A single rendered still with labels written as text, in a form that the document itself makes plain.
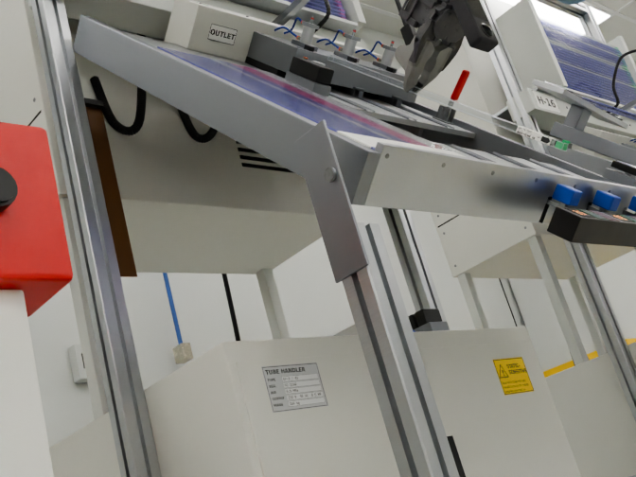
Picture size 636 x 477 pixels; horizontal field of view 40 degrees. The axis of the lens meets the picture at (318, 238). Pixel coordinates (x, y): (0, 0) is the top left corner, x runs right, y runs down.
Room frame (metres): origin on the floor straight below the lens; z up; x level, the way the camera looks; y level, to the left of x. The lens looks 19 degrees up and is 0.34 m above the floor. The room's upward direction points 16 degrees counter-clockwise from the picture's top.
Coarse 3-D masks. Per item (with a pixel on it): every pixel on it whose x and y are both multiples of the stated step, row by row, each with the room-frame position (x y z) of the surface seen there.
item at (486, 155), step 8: (440, 144) 1.21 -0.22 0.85; (448, 144) 1.22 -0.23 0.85; (456, 152) 1.18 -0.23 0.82; (464, 152) 1.20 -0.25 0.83; (472, 152) 1.22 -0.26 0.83; (480, 152) 1.27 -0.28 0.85; (488, 152) 1.30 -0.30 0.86; (496, 152) 1.32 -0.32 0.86; (488, 160) 1.20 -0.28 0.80; (496, 160) 1.24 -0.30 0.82; (504, 160) 1.28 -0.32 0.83; (512, 160) 1.30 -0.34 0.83; (520, 160) 1.35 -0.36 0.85; (528, 160) 1.38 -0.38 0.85; (536, 168) 1.31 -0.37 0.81; (544, 168) 1.35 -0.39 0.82; (552, 168) 1.35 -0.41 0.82; (560, 168) 1.43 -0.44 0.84; (576, 176) 1.39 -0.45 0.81
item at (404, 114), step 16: (176, 48) 1.27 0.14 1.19; (240, 64) 1.35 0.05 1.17; (336, 96) 1.36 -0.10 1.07; (368, 112) 1.31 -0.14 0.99; (384, 112) 1.38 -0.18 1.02; (400, 112) 1.46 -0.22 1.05; (416, 112) 1.56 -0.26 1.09; (416, 128) 1.55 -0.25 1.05; (432, 128) 1.44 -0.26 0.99; (448, 128) 1.47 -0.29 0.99
